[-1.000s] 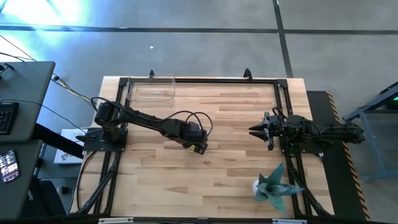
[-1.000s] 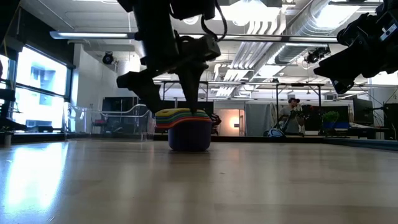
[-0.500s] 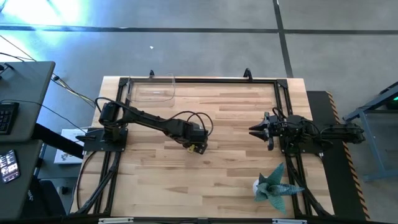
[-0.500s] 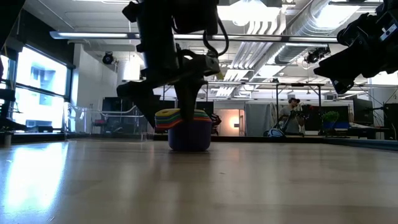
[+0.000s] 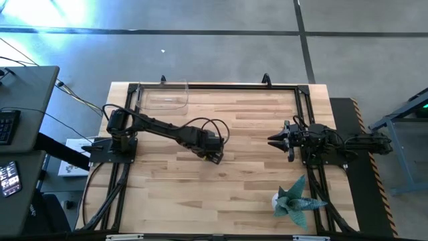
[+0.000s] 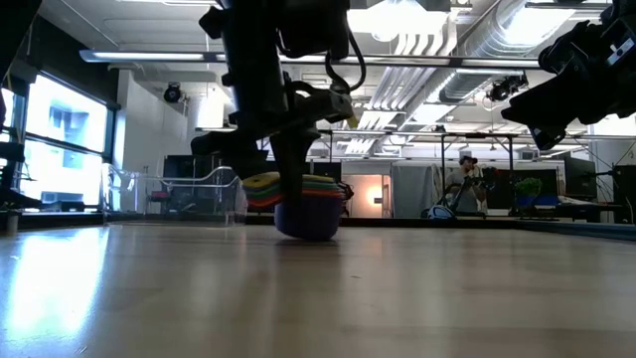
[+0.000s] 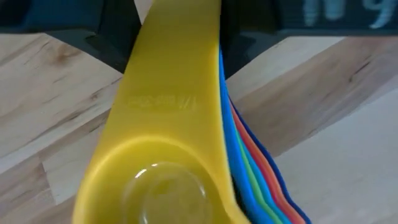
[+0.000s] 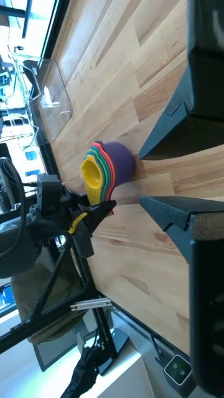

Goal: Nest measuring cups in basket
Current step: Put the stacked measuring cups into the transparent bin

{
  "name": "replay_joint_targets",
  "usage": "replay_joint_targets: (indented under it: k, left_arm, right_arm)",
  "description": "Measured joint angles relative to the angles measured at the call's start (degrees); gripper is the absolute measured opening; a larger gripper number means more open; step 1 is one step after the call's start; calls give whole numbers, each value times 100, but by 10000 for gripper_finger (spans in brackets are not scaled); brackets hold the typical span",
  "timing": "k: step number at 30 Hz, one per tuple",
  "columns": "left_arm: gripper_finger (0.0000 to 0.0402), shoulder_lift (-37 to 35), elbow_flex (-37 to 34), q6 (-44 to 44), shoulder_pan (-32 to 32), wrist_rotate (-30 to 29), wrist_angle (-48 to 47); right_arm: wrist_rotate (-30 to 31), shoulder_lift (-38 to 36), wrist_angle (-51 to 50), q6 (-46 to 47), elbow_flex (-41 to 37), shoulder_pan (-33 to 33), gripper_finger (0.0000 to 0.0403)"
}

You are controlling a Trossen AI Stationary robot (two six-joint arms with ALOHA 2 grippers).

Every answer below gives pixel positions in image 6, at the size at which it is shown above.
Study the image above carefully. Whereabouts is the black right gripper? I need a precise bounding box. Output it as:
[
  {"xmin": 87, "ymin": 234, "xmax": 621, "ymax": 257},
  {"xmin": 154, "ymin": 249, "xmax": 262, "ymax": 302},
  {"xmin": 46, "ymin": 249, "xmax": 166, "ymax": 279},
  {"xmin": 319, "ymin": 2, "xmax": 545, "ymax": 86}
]
[{"xmin": 500, "ymin": 0, "xmax": 636, "ymax": 152}]

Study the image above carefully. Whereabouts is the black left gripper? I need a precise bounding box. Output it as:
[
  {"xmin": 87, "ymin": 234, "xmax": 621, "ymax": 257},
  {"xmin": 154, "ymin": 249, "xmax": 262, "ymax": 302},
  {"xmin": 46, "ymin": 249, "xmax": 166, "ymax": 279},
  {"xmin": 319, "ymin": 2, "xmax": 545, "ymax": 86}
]
[{"xmin": 191, "ymin": 0, "xmax": 357, "ymax": 201}]

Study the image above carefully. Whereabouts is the yellow plastic measuring cup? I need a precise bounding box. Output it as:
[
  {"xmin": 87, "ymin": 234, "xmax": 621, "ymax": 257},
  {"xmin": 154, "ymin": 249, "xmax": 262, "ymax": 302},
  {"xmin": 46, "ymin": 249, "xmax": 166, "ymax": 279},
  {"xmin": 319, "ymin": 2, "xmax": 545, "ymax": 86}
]
[{"xmin": 241, "ymin": 171, "xmax": 337, "ymax": 190}]

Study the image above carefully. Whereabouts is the red plastic measuring cup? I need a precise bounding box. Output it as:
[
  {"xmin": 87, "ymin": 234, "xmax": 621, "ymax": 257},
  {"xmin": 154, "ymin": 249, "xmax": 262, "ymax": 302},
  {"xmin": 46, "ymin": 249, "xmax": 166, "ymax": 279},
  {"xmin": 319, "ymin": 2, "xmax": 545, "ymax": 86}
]
[{"xmin": 245, "ymin": 188, "xmax": 346, "ymax": 208}]

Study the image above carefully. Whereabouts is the green plastic measuring cup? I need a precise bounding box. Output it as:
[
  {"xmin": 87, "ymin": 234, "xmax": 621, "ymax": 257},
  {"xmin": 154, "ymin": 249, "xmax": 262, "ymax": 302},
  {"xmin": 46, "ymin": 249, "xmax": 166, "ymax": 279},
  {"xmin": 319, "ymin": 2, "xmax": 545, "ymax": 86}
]
[{"xmin": 242, "ymin": 177, "xmax": 344, "ymax": 196}]

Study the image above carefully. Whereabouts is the orange plastic measuring cup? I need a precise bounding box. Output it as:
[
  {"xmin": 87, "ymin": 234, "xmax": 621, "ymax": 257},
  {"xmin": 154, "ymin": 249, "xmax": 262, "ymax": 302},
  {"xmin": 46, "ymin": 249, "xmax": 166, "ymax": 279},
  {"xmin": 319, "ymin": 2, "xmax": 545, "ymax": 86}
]
[{"xmin": 246, "ymin": 191, "xmax": 347, "ymax": 210}]

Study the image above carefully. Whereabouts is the dark blue plastic measuring cup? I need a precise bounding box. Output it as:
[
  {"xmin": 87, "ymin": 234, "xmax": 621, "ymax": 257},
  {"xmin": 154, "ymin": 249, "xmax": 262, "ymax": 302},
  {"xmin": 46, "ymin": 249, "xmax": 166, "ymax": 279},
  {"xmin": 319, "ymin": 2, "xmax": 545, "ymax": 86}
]
[{"xmin": 273, "ymin": 196, "xmax": 344, "ymax": 243}]

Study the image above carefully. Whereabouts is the clear plastic basket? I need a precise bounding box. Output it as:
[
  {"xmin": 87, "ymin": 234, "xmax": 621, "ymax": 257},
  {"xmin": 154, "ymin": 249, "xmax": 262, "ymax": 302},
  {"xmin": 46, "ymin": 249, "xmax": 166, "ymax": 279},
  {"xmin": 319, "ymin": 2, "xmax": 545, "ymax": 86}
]
[{"xmin": 101, "ymin": 163, "xmax": 249, "ymax": 226}]

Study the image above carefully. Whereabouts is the black monitor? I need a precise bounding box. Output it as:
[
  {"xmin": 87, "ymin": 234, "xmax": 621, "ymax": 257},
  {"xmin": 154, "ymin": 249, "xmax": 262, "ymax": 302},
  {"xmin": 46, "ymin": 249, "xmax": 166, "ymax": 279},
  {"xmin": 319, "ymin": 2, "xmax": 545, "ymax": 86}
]
[{"xmin": 563, "ymin": 156, "xmax": 597, "ymax": 193}]

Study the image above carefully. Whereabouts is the green potted plant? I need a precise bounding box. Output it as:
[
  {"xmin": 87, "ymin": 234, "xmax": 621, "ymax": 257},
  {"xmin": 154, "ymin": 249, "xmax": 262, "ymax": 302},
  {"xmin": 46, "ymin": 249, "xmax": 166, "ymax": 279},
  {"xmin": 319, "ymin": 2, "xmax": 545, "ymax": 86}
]
[{"xmin": 515, "ymin": 177, "xmax": 544, "ymax": 198}]

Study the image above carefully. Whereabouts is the blue planter box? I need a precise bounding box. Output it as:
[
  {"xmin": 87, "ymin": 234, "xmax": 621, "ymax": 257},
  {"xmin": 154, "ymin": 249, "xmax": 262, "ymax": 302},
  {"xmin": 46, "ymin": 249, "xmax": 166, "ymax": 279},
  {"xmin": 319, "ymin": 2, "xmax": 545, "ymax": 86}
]
[{"xmin": 516, "ymin": 194, "xmax": 560, "ymax": 208}]

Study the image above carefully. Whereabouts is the black cabinet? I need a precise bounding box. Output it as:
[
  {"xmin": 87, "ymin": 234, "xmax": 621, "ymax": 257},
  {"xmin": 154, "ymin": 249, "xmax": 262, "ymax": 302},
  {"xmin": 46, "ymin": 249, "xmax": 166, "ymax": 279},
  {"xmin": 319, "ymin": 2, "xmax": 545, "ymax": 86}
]
[{"xmin": 163, "ymin": 154, "xmax": 223, "ymax": 173}]

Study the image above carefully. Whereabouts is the black equipment box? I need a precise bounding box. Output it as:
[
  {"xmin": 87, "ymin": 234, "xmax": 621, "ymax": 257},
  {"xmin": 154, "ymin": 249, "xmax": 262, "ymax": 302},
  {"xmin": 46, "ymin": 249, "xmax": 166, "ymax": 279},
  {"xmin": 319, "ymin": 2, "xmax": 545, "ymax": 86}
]
[{"xmin": 613, "ymin": 164, "xmax": 636, "ymax": 208}]

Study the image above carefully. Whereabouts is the person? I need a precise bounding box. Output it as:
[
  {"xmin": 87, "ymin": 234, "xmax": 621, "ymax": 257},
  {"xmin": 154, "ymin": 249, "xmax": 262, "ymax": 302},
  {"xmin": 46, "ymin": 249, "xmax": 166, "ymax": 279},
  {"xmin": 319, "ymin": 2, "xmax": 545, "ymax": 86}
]
[{"xmin": 444, "ymin": 154, "xmax": 498, "ymax": 215}]

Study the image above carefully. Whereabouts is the glowing orange panel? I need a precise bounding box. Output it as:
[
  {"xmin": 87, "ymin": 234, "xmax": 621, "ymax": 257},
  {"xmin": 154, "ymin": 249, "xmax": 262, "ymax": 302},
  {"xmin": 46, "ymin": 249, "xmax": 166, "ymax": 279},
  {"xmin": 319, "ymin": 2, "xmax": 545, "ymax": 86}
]
[{"xmin": 347, "ymin": 173, "xmax": 393, "ymax": 219}]

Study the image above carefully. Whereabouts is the black round ceiling spotlight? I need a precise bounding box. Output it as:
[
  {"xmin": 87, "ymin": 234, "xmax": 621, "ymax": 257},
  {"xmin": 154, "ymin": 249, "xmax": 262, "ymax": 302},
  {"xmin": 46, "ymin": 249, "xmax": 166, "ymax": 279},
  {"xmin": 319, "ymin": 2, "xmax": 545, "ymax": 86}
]
[{"xmin": 163, "ymin": 82, "xmax": 184, "ymax": 104}]

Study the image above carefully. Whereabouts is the grey cloth cover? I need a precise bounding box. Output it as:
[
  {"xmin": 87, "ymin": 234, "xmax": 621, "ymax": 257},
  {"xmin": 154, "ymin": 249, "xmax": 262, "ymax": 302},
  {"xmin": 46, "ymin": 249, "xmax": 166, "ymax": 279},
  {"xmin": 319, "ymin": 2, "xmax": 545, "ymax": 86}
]
[{"xmin": 391, "ymin": 163, "xmax": 448, "ymax": 219}]

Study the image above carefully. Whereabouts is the long ceiling light bar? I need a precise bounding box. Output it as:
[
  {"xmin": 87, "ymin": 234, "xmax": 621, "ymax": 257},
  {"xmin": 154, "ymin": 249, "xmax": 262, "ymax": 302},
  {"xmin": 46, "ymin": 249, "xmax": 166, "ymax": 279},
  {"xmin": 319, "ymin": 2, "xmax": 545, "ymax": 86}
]
[{"xmin": 79, "ymin": 48, "xmax": 541, "ymax": 70}]

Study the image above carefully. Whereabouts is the large bright window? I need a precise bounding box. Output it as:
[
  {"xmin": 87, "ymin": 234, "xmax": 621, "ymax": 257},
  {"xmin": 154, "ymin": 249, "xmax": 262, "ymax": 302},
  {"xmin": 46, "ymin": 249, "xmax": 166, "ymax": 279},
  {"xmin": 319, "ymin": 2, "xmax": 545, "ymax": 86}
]
[{"xmin": 24, "ymin": 73, "xmax": 109, "ymax": 206}]

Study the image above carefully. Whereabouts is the narrow bright window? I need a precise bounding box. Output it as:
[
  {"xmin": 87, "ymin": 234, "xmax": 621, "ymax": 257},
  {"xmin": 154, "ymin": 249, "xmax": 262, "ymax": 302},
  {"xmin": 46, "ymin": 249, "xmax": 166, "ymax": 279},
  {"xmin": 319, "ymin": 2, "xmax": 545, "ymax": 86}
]
[{"xmin": 0, "ymin": 88, "xmax": 16, "ymax": 143}]

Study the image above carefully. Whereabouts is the black overhead camera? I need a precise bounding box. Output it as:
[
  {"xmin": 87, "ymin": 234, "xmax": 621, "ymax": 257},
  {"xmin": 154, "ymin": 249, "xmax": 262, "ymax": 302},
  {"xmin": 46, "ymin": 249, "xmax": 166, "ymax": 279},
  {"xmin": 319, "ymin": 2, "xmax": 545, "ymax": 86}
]
[{"xmin": 485, "ymin": 73, "xmax": 530, "ymax": 103}]

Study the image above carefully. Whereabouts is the black metal table frame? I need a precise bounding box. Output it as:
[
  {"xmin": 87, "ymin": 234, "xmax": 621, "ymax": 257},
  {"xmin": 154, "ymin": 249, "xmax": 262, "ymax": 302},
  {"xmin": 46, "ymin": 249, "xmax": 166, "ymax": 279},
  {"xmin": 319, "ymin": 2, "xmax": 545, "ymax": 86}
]
[{"xmin": 439, "ymin": 131, "xmax": 516, "ymax": 215}]

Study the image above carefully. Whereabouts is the silver ventilation duct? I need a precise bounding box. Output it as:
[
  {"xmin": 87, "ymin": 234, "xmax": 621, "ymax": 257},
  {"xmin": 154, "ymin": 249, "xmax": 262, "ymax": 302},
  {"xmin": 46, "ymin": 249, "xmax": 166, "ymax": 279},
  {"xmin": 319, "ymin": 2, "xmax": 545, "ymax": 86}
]
[{"xmin": 439, "ymin": 0, "xmax": 548, "ymax": 104}]

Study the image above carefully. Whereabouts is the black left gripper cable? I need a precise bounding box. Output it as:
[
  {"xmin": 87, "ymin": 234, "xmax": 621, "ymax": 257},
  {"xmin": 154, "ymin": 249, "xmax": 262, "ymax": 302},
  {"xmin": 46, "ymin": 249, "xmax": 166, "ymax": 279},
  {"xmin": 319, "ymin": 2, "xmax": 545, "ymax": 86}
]
[{"xmin": 324, "ymin": 28, "xmax": 368, "ymax": 96}]

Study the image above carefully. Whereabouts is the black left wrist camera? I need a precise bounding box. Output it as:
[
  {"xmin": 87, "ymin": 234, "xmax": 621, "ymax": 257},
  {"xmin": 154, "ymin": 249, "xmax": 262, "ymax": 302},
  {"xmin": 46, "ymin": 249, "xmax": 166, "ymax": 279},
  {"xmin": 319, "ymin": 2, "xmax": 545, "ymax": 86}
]
[{"xmin": 275, "ymin": 0, "xmax": 352, "ymax": 61}]

